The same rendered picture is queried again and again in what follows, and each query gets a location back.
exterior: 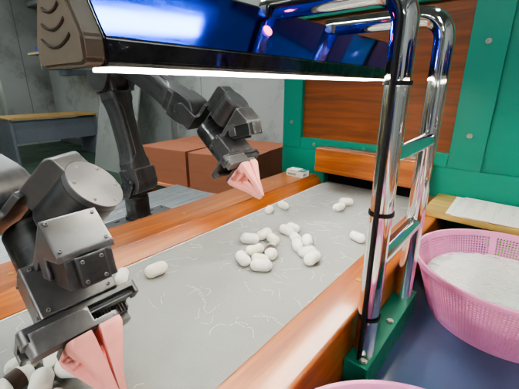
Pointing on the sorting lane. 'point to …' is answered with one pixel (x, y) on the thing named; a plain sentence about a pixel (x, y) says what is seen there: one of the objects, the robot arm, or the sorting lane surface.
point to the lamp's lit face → (222, 74)
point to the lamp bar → (198, 39)
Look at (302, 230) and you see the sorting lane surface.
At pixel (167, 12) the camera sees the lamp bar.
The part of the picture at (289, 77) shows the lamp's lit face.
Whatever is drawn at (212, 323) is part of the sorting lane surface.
